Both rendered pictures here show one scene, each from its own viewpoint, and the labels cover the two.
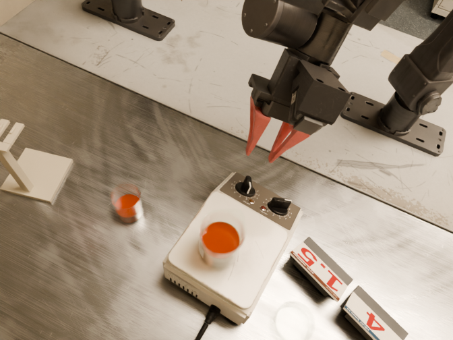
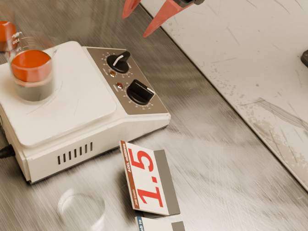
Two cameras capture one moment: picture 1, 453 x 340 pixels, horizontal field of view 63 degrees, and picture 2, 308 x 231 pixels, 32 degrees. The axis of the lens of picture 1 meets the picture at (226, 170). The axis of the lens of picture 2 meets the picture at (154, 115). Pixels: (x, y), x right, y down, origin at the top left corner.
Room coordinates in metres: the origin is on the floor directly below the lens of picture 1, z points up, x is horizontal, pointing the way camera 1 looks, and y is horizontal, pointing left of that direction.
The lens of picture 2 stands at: (-0.07, -0.32, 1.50)
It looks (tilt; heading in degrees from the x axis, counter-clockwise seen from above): 56 degrees down; 32
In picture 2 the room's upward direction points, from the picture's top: 10 degrees clockwise
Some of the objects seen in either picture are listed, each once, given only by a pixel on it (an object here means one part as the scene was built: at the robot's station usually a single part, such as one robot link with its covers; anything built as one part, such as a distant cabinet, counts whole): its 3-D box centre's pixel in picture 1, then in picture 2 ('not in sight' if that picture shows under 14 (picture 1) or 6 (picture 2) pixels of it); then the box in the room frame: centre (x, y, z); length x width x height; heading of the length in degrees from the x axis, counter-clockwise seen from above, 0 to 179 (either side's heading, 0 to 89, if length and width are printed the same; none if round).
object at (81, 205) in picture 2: (293, 322); (81, 210); (0.11, -0.13, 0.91); 0.06 x 0.06 x 0.02
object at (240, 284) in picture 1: (230, 245); (52, 91); (0.17, -0.02, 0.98); 0.12 x 0.12 x 0.01; 69
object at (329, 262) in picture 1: (321, 266); (149, 177); (0.19, -0.17, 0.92); 0.09 x 0.06 x 0.04; 52
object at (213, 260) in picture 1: (221, 239); (35, 68); (0.16, -0.01, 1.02); 0.06 x 0.05 x 0.08; 150
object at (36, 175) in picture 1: (24, 153); not in sight; (0.26, 0.29, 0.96); 0.08 x 0.08 x 0.13; 87
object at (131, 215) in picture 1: (127, 204); (1, 28); (0.23, 0.13, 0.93); 0.04 x 0.04 x 0.06
